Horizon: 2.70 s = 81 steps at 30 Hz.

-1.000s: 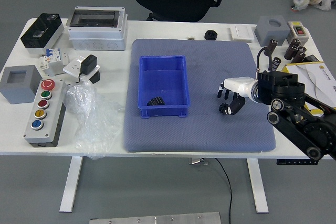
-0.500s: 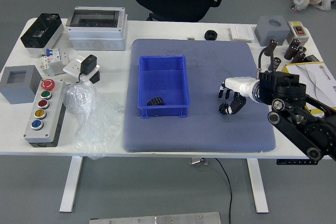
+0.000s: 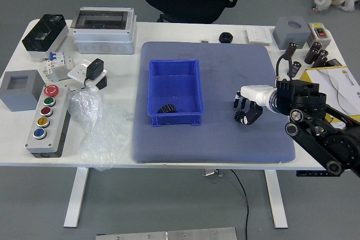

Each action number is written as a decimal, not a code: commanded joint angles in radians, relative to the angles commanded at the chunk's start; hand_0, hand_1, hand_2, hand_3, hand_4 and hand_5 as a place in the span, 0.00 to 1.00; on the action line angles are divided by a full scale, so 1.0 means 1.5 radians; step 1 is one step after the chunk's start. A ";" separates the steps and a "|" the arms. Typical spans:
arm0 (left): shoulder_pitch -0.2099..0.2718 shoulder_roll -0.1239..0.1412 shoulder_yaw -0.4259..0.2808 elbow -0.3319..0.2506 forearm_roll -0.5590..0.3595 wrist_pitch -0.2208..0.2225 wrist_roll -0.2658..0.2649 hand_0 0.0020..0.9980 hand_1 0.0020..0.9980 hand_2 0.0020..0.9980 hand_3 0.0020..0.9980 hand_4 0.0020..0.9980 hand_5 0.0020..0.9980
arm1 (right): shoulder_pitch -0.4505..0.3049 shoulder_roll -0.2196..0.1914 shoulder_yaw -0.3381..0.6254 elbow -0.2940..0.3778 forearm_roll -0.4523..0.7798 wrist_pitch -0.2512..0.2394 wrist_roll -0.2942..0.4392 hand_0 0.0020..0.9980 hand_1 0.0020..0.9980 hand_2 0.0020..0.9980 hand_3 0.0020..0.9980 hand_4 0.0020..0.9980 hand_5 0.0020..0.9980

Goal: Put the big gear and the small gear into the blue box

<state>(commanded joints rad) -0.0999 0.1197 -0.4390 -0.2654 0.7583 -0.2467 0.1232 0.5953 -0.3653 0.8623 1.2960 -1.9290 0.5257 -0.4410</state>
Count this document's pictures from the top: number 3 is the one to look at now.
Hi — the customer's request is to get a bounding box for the black power adapter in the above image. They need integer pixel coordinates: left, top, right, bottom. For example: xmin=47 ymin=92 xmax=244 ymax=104
xmin=83 ymin=58 xmax=105 ymax=89

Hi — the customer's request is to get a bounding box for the big black gear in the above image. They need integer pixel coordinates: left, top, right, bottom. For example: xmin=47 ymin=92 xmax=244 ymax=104
xmin=156 ymin=103 xmax=178 ymax=115

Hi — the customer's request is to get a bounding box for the metal bracket under table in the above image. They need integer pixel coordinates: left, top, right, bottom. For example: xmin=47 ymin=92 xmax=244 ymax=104
xmin=201 ymin=169 xmax=224 ymax=178

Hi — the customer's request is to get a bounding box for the blue white circuit breaker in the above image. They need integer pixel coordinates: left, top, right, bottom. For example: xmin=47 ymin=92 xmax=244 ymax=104
xmin=47 ymin=51 xmax=67 ymax=69

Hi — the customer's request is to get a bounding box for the yellow white booklet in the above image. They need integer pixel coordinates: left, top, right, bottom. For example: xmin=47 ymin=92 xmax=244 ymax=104
xmin=298 ymin=66 xmax=360 ymax=128

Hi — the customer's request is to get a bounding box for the black table control panel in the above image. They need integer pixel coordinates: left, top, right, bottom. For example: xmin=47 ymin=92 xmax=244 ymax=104
xmin=295 ymin=170 xmax=329 ymax=178

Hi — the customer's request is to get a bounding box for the black plug block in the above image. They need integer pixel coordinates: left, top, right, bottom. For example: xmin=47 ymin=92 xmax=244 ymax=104
xmin=95 ymin=76 xmax=108 ymax=90

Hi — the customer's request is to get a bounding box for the clear plastic bag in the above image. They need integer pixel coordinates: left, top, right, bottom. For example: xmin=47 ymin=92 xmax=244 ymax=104
xmin=68 ymin=87 xmax=134 ymax=172

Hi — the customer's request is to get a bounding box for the black round nut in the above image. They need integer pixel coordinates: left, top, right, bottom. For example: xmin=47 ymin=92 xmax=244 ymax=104
xmin=219 ymin=31 xmax=234 ymax=44

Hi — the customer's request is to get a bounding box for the grey switch box red button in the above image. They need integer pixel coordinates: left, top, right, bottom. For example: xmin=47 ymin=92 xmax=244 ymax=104
xmin=307 ymin=22 xmax=334 ymax=47

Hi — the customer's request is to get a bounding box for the brown capacitor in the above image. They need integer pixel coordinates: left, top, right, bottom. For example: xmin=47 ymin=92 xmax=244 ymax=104
xmin=311 ymin=49 xmax=329 ymax=69
xmin=305 ymin=41 xmax=323 ymax=64
xmin=282 ymin=42 xmax=299 ymax=61

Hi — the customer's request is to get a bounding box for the black and white enclosure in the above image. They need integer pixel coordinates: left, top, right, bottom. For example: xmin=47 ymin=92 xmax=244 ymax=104
xmin=21 ymin=13 xmax=70 ymax=60

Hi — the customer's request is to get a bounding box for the white wall switch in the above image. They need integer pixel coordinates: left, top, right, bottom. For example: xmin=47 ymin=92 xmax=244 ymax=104
xmin=246 ymin=26 xmax=273 ymax=46

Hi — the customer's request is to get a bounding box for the small black gear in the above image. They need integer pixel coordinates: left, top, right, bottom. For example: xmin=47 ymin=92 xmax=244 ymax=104
xmin=234 ymin=110 xmax=247 ymax=124

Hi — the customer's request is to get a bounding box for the grey distribution box clear lid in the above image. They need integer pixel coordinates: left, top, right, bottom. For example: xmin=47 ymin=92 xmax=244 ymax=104
xmin=72 ymin=6 xmax=138 ymax=55

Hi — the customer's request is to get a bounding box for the grey cube round hole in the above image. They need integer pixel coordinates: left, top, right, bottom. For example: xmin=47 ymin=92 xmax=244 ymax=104
xmin=273 ymin=16 xmax=309 ymax=51

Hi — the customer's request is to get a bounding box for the grey-blue foam mat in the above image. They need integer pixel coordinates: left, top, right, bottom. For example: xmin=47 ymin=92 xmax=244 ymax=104
xmin=132 ymin=40 xmax=296 ymax=164

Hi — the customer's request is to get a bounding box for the blue plastic box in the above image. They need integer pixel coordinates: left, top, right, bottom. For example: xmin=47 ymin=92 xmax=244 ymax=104
xmin=147 ymin=58 xmax=204 ymax=127

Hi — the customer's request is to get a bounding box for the white table leg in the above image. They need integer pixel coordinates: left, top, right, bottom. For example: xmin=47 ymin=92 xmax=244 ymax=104
xmin=63 ymin=166 xmax=90 ymax=228
xmin=264 ymin=170 xmax=289 ymax=229

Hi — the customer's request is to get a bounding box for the metal base plate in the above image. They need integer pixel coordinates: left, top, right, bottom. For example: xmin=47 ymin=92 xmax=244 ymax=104
xmin=95 ymin=227 xmax=237 ymax=240

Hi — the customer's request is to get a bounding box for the grey cube square hole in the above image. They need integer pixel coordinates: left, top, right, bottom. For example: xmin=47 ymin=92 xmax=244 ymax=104
xmin=0 ymin=69 xmax=43 ymax=112

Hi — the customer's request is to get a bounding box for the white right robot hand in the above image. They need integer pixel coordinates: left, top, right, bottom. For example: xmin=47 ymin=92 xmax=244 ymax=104
xmin=232 ymin=84 xmax=278 ymax=126

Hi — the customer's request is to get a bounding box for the black floor cable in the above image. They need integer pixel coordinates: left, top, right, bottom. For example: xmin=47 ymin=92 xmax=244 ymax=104
xmin=230 ymin=169 xmax=250 ymax=240

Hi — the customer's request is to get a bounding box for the grey push button station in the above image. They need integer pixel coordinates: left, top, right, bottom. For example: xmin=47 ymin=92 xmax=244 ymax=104
xmin=24 ymin=84 xmax=71 ymax=159

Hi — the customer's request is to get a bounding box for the small black capacitor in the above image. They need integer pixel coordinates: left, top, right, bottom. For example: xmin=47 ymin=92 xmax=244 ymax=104
xmin=289 ymin=60 xmax=302 ymax=79

